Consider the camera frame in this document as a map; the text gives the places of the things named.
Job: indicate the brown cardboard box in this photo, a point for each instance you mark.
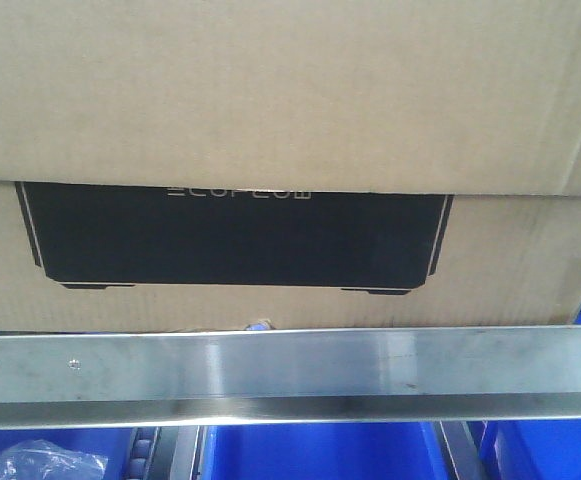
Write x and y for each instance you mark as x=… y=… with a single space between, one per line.
x=203 y=165

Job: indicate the grey shelf divider left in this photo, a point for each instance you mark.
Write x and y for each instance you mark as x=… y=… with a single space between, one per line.
x=166 y=453

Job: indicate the grey shelf divider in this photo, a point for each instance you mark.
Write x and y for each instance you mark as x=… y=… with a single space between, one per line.
x=459 y=452
x=166 y=453

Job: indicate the grey shelf divider right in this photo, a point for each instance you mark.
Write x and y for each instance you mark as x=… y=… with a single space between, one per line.
x=459 y=452

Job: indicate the blue plastic bin centre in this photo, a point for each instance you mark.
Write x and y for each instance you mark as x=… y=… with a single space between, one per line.
x=323 y=451

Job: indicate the blue plastic bin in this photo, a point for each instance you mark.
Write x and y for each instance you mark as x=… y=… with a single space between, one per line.
x=530 y=449
x=323 y=451
x=114 y=443

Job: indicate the blue plastic bin left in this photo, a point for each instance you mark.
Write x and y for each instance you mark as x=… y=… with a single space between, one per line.
x=114 y=443

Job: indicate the clear plastic bag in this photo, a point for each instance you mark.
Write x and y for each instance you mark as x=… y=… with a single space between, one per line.
x=44 y=460

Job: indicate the blue plastic bin right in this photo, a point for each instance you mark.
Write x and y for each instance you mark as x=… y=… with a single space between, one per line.
x=530 y=449

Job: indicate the steel shelf front rail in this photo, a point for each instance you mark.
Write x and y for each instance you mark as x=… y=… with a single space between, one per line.
x=265 y=377

